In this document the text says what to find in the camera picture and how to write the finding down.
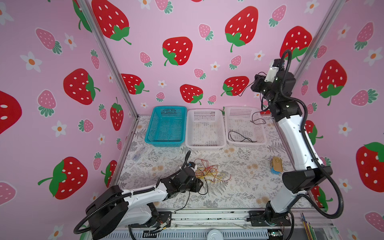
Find red yellow wire bundle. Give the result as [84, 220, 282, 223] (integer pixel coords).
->
[194, 158, 232, 184]

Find black wire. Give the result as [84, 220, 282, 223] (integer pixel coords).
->
[227, 130, 258, 144]
[236, 71, 268, 126]

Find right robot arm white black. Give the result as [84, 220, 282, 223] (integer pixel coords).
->
[251, 50, 345, 225]

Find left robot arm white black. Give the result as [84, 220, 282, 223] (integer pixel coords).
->
[74, 151, 203, 240]

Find white basket right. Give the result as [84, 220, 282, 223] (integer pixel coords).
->
[224, 106, 267, 148]

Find white basket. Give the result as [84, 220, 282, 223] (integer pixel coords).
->
[224, 106, 267, 148]
[185, 109, 227, 151]

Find clear plastic bag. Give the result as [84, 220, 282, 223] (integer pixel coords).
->
[133, 146, 149, 162]

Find white basket middle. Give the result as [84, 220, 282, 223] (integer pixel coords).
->
[185, 109, 227, 151]

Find teal plastic basket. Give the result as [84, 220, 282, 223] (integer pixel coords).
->
[145, 106, 187, 147]

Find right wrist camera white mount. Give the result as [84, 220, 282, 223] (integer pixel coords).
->
[264, 59, 286, 83]

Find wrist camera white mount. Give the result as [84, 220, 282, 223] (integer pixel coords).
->
[185, 162, 198, 172]
[264, 59, 286, 83]

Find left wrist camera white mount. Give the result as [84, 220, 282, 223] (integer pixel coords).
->
[185, 162, 198, 172]

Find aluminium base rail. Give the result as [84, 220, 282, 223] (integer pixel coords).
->
[80, 208, 334, 240]

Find aluminium corner post right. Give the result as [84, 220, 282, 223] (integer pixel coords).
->
[294, 0, 345, 80]

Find aluminium corner post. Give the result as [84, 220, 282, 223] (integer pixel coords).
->
[79, 1, 139, 119]
[294, 0, 345, 80]

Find aluminium corner post left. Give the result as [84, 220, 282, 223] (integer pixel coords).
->
[79, 1, 139, 119]

